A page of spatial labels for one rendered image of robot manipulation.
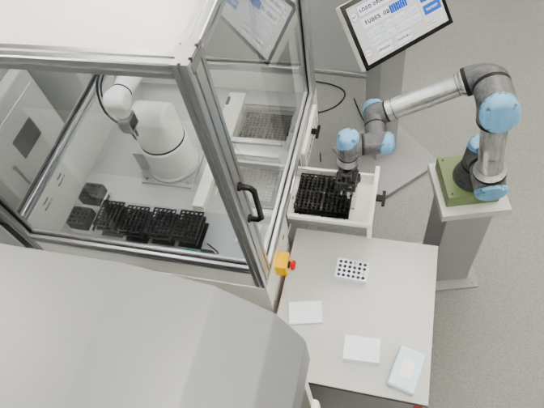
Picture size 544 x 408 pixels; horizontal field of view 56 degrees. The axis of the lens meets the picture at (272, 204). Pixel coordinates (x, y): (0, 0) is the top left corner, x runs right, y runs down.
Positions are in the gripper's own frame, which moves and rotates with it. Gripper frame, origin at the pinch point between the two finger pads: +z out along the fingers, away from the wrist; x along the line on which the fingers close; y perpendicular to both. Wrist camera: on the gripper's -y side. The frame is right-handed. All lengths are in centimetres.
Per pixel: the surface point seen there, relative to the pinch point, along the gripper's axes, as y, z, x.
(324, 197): 1.9, 4.8, -9.7
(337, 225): 12.7, 7.7, -2.7
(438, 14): -100, -7, 28
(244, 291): 47, 6, -32
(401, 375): 64, 14, 28
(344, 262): 24.2, 16.5, 1.8
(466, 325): 11, 94, 62
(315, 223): 12.7, 8.0, -11.6
